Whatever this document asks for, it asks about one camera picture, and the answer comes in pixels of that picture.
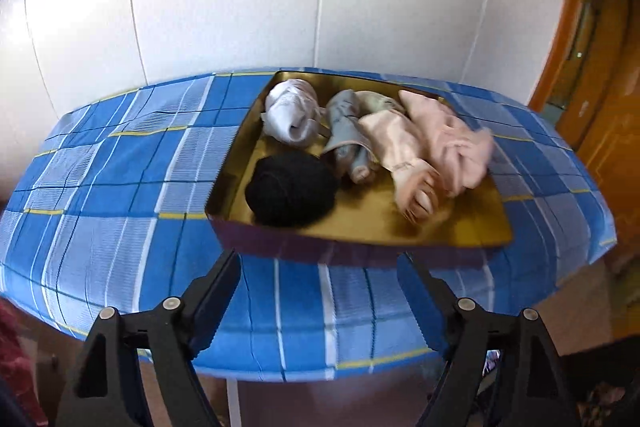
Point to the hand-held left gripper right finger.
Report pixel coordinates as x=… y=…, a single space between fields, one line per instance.
x=430 y=327

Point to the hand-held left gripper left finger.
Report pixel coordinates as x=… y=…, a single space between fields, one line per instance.
x=220 y=297

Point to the red tin box gold inside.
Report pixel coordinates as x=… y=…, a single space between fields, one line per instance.
x=360 y=217

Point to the black sock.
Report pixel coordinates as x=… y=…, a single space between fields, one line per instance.
x=290 y=187

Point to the light pink sock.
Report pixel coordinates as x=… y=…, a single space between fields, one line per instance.
x=395 y=147

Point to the pale pink cloth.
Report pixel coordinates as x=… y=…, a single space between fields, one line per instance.
x=450 y=142

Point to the white cloth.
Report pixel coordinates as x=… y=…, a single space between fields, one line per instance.
x=290 y=112

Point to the grey cloth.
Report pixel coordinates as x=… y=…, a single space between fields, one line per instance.
x=345 y=127

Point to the blue plaid tablecloth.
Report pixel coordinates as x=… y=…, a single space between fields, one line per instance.
x=125 y=187

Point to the dark pink blanket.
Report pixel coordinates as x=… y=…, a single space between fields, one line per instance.
x=15 y=357

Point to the orange wooden door frame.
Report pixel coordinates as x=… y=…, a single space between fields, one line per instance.
x=565 y=57

